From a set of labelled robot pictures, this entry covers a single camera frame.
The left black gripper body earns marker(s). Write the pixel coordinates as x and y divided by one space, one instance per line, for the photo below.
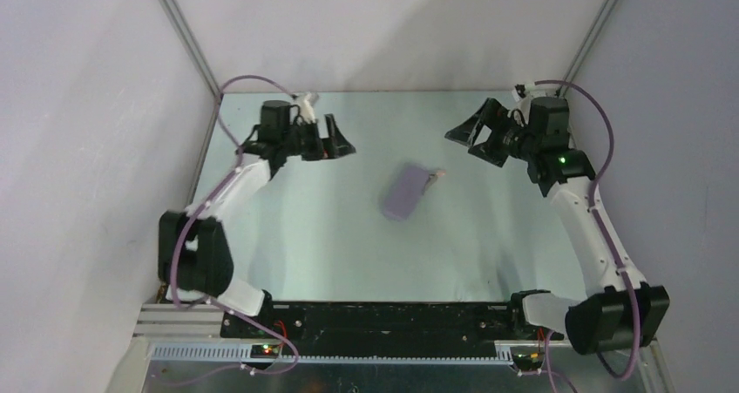
318 141

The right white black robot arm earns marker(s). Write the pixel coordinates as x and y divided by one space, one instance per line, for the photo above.
621 309

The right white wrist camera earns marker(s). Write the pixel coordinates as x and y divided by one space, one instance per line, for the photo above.
522 94

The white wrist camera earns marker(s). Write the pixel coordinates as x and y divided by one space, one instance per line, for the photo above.
305 102
522 94

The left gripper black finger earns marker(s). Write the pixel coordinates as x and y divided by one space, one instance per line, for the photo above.
332 127
336 147

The pink black folding umbrella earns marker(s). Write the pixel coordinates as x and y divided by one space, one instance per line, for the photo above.
432 179

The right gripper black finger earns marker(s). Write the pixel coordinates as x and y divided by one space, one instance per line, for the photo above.
467 133
492 151

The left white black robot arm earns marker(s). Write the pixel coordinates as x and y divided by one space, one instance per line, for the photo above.
196 244

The grey umbrella case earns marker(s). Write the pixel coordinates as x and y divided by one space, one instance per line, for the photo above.
405 191

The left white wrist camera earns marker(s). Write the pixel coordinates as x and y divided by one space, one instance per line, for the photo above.
305 102

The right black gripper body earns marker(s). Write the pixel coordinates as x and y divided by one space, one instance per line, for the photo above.
492 138

